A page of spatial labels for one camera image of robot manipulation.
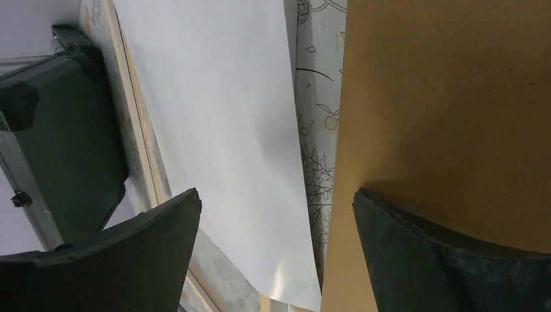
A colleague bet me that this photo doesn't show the brown frame backing board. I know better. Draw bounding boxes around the brown frame backing board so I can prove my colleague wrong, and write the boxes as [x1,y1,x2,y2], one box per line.
[322,1,550,311]

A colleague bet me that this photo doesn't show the floral patterned table mat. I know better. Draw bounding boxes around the floral patterned table mat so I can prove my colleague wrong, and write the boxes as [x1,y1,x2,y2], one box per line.
[283,0,347,281]

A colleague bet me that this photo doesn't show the wooden picture frame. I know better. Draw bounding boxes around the wooden picture frame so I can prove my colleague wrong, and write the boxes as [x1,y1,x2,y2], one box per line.
[79,1,289,311]

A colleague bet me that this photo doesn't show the black sewing kit case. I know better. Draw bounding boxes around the black sewing kit case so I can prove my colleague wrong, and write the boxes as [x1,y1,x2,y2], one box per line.
[0,25,129,244]

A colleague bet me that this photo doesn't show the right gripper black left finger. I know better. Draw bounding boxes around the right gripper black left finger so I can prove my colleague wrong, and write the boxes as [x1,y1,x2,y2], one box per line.
[1,188,202,311]

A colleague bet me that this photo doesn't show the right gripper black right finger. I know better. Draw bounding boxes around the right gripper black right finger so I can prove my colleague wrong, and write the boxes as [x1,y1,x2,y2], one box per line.
[353,188,550,311]

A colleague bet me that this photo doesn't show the photo print white back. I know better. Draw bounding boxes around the photo print white back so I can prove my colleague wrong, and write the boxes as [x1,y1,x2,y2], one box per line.
[114,1,321,311]

